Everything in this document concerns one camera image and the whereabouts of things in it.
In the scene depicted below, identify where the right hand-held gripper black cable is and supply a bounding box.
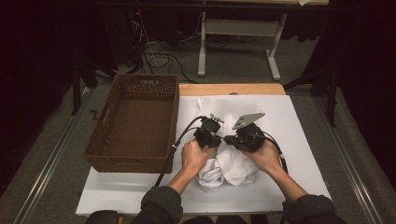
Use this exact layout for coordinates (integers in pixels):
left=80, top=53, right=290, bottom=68
left=261, top=130, right=290, bottom=174

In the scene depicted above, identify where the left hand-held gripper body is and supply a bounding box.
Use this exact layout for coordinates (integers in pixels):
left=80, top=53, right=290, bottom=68
left=192, top=113, right=225, bottom=149

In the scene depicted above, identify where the person's right hand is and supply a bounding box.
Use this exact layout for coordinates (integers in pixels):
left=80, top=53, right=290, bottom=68
left=247, top=139, right=283, bottom=175

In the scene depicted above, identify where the black metal stand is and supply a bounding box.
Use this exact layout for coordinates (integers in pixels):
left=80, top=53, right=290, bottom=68
left=70, top=57, right=118, bottom=117
left=283, top=66, right=340, bottom=128

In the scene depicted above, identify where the white shirt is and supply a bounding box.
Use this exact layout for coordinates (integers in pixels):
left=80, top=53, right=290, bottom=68
left=196, top=139, right=260, bottom=193

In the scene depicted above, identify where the person's left hand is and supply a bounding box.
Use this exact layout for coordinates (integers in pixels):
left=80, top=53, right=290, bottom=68
left=180, top=138, right=218, bottom=175

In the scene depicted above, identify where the white hanging cable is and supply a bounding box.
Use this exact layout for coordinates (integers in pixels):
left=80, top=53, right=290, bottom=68
left=178, top=12, right=204, bottom=43

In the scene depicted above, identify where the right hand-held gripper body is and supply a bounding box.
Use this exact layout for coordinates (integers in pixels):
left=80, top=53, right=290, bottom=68
left=232, top=112, right=266, bottom=153

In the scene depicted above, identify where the white mesh laundry bag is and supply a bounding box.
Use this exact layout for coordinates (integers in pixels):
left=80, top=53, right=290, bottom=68
left=196, top=96, right=266, bottom=147

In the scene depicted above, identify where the brown woven basket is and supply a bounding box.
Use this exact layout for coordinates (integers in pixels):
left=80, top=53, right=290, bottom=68
left=82, top=73, right=180, bottom=175

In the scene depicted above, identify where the white metal desk frame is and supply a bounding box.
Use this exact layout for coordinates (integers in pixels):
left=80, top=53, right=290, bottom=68
left=197, top=11, right=288, bottom=81

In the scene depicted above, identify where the black floor cable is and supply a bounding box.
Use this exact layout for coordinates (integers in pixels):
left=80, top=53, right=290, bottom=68
left=141, top=43, right=199, bottom=85

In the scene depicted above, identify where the metal floor rail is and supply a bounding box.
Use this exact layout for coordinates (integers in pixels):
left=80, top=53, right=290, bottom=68
left=10, top=87, right=94, bottom=224
left=312, top=96, right=383, bottom=224

